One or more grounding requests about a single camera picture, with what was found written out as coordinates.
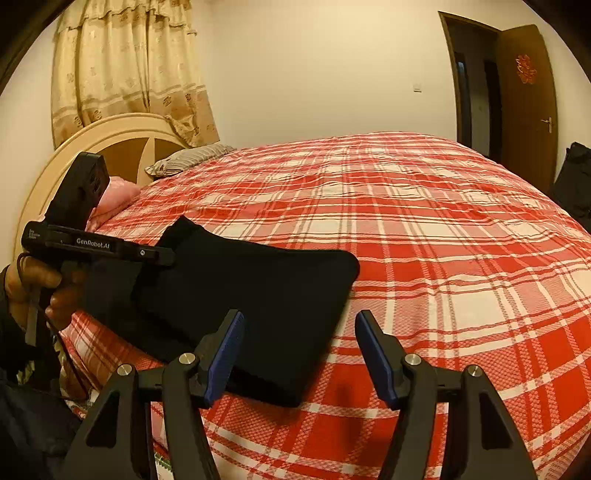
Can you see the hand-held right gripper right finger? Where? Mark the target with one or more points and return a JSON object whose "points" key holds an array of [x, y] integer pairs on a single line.
{"points": [[376, 360]]}

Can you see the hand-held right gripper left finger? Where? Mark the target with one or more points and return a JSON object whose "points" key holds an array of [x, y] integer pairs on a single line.
{"points": [[226, 355]]}

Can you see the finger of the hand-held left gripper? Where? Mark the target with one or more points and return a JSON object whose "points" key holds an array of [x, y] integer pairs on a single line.
{"points": [[157, 256]]}

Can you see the black pants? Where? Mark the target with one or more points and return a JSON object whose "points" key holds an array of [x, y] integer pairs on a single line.
{"points": [[277, 300]]}

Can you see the person's left forearm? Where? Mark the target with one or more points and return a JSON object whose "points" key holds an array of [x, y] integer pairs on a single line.
{"points": [[11, 341]]}

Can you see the person's left hand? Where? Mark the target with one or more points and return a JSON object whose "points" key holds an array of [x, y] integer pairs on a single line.
{"points": [[37, 277]]}

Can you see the folded pink quilt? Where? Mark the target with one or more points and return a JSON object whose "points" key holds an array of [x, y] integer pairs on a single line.
{"points": [[120, 196]]}

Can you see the striped grey pillow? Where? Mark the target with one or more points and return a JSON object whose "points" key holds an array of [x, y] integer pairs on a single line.
{"points": [[184, 159]]}

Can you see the cream wooden headboard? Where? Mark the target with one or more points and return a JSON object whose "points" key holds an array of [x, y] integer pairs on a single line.
{"points": [[120, 127]]}

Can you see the bed with red plaid sheet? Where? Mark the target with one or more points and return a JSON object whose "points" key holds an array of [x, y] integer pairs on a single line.
{"points": [[438, 230]]}

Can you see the beige floral curtain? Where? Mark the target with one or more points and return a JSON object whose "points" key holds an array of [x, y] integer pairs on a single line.
{"points": [[129, 69]]}

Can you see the person's dark clothing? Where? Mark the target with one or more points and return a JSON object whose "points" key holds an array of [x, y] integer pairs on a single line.
{"points": [[32, 429]]}

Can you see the brown wooden door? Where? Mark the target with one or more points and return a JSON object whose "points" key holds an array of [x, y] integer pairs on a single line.
{"points": [[526, 138]]}

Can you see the red paper door decoration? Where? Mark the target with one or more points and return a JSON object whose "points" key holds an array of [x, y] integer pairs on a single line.
{"points": [[526, 69]]}

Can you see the dark brown door frame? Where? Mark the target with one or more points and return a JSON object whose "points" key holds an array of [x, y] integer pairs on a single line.
{"points": [[450, 69]]}

